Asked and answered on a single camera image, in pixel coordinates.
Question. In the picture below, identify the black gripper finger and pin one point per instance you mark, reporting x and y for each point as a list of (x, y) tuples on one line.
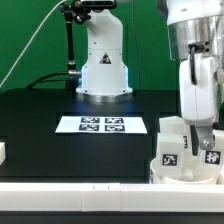
[(205, 137)]

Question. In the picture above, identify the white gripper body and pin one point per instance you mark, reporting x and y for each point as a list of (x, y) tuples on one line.
[(200, 102)]

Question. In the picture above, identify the white round stool seat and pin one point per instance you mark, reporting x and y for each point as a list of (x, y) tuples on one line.
[(186, 178)]

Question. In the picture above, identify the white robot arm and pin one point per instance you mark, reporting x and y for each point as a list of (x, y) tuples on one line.
[(196, 40)]

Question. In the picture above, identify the paper sheet with tags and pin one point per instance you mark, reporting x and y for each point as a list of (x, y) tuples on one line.
[(104, 125)]

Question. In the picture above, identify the white block at left edge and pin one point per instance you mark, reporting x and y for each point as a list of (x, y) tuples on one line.
[(2, 152)]

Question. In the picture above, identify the white front fence rail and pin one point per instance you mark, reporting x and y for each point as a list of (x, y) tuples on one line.
[(111, 197)]

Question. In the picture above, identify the black camera stand pole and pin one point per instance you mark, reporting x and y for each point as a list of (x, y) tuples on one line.
[(79, 11)]

